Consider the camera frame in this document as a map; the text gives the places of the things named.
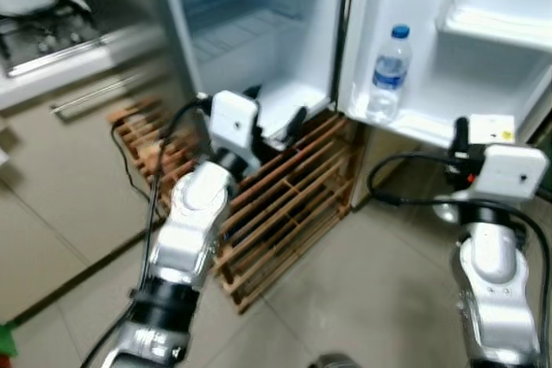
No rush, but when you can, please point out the small white printed carton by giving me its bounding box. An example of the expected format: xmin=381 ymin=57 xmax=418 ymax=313
xmin=468 ymin=114 xmax=517 ymax=145

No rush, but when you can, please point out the wooden wine rack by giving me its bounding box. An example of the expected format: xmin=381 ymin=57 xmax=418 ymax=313
xmin=108 ymin=97 xmax=363 ymax=313

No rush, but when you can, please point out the clear water bottle blue cap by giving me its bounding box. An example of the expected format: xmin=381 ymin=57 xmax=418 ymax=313
xmin=367 ymin=23 xmax=413 ymax=123

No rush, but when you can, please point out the cream kitchen cabinet run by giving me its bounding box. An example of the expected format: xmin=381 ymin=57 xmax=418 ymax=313
xmin=0 ymin=6 xmax=199 ymax=326

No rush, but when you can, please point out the steel gas hob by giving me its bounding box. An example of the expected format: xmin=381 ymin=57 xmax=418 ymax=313
xmin=0 ymin=0 xmax=104 ymax=76

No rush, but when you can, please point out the grey right robot foot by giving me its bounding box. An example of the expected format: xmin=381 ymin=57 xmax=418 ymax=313
xmin=310 ymin=352 xmax=363 ymax=368

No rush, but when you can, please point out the green plastic crate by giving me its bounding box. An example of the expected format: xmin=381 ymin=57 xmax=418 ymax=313
xmin=0 ymin=321 xmax=18 ymax=360

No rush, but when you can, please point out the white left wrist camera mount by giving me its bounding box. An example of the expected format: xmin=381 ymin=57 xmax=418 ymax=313
xmin=210 ymin=90 xmax=261 ymax=158

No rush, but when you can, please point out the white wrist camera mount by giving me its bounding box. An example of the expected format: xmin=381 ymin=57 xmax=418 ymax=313
xmin=210 ymin=90 xmax=261 ymax=158
xmin=466 ymin=144 xmax=550 ymax=207

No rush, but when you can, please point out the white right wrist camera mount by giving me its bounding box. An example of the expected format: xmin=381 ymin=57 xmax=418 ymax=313
xmin=466 ymin=144 xmax=550 ymax=207

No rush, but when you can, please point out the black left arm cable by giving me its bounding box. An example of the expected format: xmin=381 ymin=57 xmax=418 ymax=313
xmin=82 ymin=97 xmax=215 ymax=368

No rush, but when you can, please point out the metal cabinet bar handle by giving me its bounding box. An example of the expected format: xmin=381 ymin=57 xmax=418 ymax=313
xmin=50 ymin=71 xmax=143 ymax=119

